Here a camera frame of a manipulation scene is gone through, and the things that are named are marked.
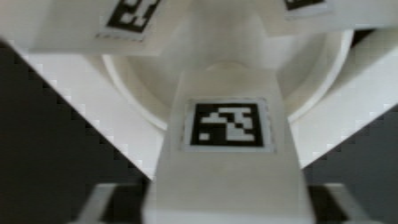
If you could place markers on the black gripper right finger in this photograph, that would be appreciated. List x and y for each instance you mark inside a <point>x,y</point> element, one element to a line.
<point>334,205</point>

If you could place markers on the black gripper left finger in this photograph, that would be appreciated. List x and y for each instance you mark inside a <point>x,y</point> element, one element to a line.
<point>112,205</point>

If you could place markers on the white round stool seat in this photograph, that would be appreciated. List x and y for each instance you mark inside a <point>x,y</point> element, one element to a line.
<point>216,56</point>

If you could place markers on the white fence wall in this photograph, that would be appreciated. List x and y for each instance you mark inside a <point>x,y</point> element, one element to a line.
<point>359,99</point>

